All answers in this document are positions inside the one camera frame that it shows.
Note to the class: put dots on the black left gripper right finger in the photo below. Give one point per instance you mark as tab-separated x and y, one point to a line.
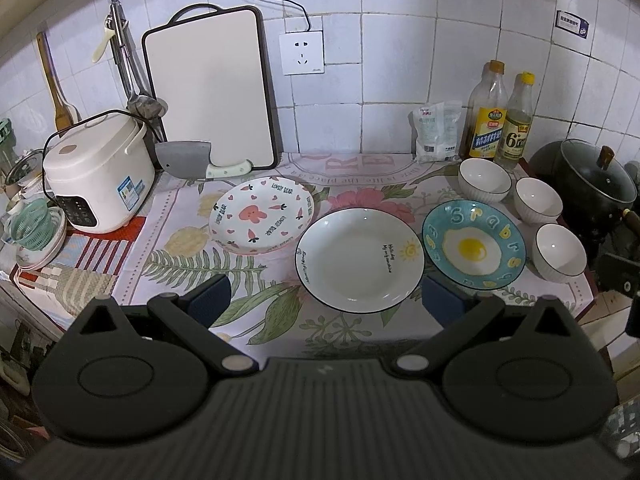
462	315

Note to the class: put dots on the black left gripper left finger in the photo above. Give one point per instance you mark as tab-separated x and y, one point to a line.
189	317

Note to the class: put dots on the teal fried egg plate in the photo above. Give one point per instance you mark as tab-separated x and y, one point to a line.
474	244

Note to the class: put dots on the white plate with sun drawing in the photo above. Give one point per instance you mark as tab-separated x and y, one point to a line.
360	260

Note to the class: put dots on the white ribbed bowl front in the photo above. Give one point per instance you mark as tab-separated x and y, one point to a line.
558	254

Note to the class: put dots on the white ribbed bowl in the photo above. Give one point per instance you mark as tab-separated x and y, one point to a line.
536	202
484	181
558	254

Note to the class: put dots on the white plate pink rabbit carrots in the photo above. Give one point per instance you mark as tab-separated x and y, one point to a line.
261	215

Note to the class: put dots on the striped red cloth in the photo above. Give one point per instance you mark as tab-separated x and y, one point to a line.
85	266

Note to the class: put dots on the white rice cooker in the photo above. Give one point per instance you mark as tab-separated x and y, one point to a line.
100	172

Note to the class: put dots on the vinegar bottle yellow cap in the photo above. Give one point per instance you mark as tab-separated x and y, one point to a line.
519	118

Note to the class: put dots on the green strainer basket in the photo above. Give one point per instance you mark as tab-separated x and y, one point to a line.
33	227

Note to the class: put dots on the black wok with glass lid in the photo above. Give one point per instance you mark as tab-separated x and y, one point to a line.
600	199

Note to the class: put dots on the white plastic salt bag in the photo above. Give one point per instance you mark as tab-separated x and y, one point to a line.
437	131

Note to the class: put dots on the oil bottle yellow label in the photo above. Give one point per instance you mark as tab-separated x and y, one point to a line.
486	114

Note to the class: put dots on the hanging steel ladle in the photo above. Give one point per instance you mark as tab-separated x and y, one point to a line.
139	101

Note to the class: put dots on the glass pot lid left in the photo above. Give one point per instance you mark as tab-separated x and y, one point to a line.
26	169

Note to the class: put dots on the wooden spatula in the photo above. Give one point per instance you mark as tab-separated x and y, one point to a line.
65	114

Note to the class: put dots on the white cutting board black rim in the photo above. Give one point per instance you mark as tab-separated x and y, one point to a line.
209	66

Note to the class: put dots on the cream plastic rice spoon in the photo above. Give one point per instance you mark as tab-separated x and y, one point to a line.
108	34

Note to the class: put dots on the cleaver with white handle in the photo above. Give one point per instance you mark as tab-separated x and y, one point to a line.
190	160

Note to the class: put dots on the white wall socket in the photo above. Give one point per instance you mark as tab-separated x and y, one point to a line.
302	53

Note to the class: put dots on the blue white wall sticker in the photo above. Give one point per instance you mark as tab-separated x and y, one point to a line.
572	23

